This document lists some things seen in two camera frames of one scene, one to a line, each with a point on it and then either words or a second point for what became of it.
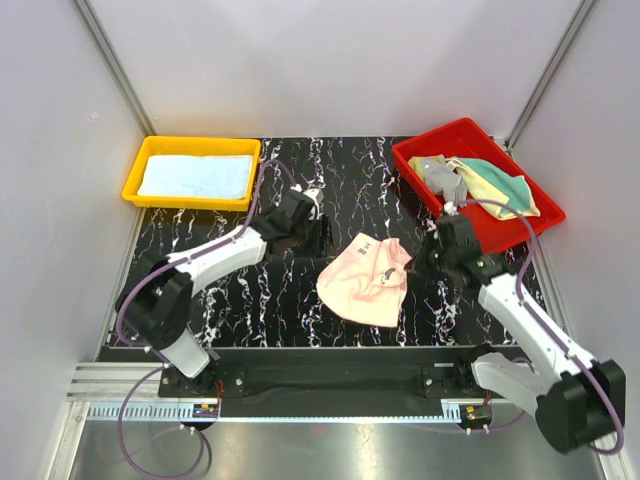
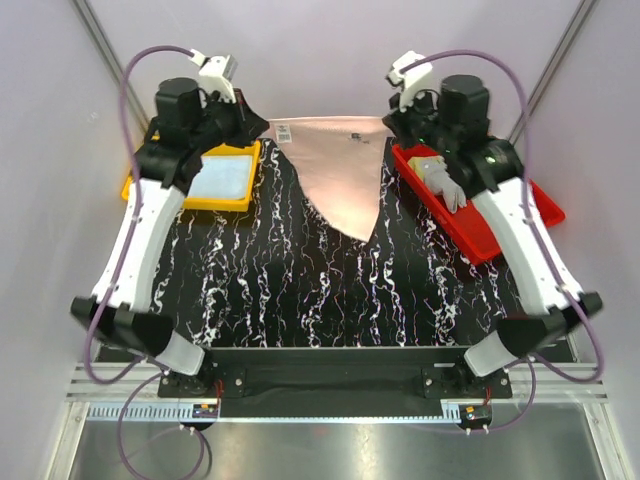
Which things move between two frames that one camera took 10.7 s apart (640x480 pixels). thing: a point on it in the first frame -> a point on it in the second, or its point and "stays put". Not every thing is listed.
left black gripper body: x=306 y=238 -> x=225 y=121
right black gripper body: x=434 y=260 -> x=420 y=124
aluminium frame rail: x=134 y=393 stays put
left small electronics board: x=205 y=410 stays put
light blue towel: x=219 y=176 stays put
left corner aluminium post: x=116 y=65 stays put
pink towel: x=364 y=280 -> x=338 y=162
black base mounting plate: x=333 y=373 stays put
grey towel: x=441 y=178 stays put
